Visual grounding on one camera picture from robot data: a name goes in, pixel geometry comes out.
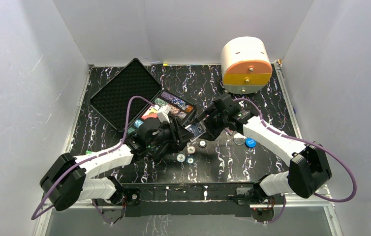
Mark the clear round button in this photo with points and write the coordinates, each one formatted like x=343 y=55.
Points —
x=239 y=139

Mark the red white chip hundred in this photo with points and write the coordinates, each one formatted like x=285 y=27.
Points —
x=191 y=150

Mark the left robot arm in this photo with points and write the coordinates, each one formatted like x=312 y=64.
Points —
x=73 y=178

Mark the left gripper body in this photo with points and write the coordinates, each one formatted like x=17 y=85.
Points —
x=175 y=134

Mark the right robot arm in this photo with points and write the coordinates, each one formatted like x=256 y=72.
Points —
x=308 y=164

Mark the light blue chip ten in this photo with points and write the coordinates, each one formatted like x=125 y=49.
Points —
x=180 y=157

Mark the blue playing card deck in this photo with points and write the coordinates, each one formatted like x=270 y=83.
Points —
x=197 y=130

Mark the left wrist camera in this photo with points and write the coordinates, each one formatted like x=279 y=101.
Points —
x=163 y=113

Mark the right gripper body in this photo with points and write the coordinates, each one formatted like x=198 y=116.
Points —
x=215 y=125

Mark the black poker set case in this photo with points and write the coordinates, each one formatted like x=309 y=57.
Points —
x=123 y=100

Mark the white round drawer cabinet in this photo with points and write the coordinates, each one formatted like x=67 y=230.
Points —
x=245 y=65

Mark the red playing card deck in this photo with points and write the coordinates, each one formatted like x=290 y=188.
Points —
x=151 y=112

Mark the blue round button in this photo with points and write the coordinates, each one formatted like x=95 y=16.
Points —
x=250 y=143

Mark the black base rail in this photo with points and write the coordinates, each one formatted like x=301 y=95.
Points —
x=220 y=198

